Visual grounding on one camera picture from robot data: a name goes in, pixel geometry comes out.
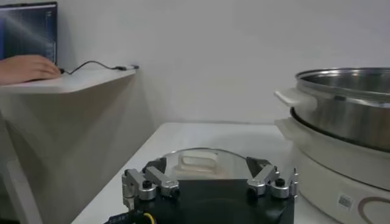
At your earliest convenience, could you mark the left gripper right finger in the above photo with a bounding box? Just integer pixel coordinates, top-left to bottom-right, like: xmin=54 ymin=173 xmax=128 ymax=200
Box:
xmin=246 ymin=156 xmax=299 ymax=200

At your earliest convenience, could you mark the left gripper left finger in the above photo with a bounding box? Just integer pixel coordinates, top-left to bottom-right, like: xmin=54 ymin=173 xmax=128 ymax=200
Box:
xmin=121 ymin=156 xmax=180 ymax=211

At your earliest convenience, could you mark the glass pot lid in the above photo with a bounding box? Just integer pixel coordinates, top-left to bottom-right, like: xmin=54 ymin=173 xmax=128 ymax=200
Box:
xmin=160 ymin=147 xmax=254 ymax=181

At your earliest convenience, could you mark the stainless steel steamer basket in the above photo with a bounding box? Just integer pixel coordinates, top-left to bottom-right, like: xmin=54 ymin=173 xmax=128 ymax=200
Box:
xmin=274 ymin=67 xmax=390 ymax=153

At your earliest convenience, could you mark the person's hand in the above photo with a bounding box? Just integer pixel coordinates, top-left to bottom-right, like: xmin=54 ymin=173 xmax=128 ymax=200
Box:
xmin=0 ymin=54 xmax=62 ymax=86

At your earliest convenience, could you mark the white side table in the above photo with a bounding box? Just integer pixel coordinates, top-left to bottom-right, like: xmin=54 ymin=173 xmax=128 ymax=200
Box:
xmin=0 ymin=67 xmax=155 ymax=224

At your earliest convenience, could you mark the laptop screen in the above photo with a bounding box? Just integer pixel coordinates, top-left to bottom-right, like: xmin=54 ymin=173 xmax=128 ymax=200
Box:
xmin=0 ymin=1 xmax=59 ymax=65

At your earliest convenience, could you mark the small grey cable adapter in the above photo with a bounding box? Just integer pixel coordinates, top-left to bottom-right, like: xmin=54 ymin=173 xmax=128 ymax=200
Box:
xmin=115 ymin=64 xmax=140 ymax=71

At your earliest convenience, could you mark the thin black cable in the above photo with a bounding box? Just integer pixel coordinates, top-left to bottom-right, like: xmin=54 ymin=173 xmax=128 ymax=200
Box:
xmin=59 ymin=60 xmax=122 ymax=75

